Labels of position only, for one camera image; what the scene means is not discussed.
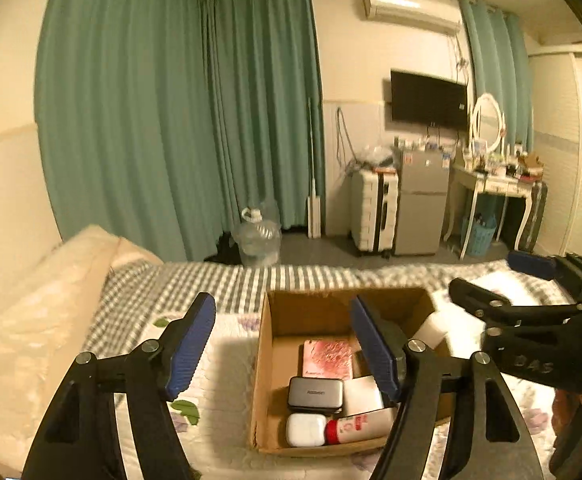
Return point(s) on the white ribbed suitcase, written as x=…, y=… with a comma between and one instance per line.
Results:
x=368, y=210

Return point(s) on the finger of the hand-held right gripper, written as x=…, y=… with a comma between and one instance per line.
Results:
x=531, y=265
x=501, y=312

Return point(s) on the blue plastic basket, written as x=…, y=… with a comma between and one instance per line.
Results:
x=478, y=235

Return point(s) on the clear plastic bag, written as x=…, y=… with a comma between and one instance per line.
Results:
x=376, y=156

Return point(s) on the clear water jug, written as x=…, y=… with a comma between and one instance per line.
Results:
x=258, y=240

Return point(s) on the white plug charger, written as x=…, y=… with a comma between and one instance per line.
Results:
x=431, y=330

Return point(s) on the dark grey rounded case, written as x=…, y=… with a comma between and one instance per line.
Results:
x=316, y=394

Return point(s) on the narrow green curtain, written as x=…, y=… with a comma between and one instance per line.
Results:
x=501, y=60

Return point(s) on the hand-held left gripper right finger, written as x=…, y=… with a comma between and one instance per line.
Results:
x=373, y=350

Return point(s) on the pink patterned phone case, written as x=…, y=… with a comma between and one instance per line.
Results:
x=327, y=357

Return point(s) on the white vanity table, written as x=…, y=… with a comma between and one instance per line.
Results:
x=491, y=185

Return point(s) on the white oval vanity mirror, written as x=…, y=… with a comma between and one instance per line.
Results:
x=486, y=120

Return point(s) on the cardboard box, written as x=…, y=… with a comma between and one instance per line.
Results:
x=271, y=385

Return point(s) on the floral quilted bedspread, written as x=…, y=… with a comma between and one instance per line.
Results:
x=226, y=375

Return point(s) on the pale earbuds case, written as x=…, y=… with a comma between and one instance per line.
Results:
x=305, y=430

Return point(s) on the dark checked suitcase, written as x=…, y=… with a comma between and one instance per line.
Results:
x=536, y=215

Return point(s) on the grey checked bed sheet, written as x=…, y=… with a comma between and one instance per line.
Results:
x=196, y=280

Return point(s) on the silver small fridge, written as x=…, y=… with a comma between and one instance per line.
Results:
x=421, y=200

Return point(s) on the wide green curtain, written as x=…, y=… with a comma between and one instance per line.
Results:
x=146, y=110

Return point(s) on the cream pillow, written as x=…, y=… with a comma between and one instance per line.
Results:
x=36, y=320

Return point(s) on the brown box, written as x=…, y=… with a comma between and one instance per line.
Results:
x=528, y=162

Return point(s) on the white tube with red label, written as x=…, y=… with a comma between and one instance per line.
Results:
x=358, y=425

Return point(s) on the white louvred wardrobe doors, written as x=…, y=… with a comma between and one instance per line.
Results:
x=566, y=160

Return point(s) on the black bag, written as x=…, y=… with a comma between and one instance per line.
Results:
x=223, y=250

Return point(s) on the black wall television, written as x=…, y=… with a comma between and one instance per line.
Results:
x=428, y=97

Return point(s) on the white charger block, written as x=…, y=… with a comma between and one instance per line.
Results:
x=363, y=395

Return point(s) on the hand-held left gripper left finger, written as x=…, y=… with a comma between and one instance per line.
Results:
x=191, y=350

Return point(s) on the white air conditioner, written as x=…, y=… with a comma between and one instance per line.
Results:
x=411, y=10

